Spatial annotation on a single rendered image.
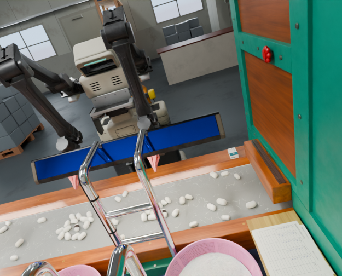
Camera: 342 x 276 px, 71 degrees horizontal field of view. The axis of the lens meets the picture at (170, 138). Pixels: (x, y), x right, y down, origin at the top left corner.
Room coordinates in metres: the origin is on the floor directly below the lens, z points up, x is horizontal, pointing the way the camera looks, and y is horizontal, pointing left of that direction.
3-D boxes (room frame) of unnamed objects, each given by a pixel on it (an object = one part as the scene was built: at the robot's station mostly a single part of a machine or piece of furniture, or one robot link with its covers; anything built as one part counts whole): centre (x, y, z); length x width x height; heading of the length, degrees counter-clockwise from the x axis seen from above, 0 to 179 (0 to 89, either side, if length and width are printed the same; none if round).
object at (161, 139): (0.69, 0.15, 1.08); 0.62 x 0.08 x 0.07; 83
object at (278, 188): (0.69, -0.30, 0.83); 0.30 x 0.06 x 0.07; 173
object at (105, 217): (0.61, 0.16, 0.90); 0.20 x 0.19 x 0.45; 83
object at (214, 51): (5.53, -1.32, 0.36); 2.09 x 0.67 x 0.72; 87
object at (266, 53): (0.62, -0.31, 1.24); 0.04 x 0.02 x 0.05; 173
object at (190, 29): (7.48, -1.25, 0.51); 1.07 x 0.69 x 1.02; 87
